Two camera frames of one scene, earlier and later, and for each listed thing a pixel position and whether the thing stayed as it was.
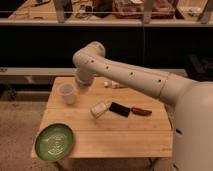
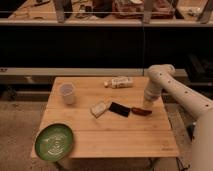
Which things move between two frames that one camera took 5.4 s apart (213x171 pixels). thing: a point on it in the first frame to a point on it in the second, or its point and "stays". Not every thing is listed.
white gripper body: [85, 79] to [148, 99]
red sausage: [141, 112] stays
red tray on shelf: [134, 9] stays
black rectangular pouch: [120, 109] stays
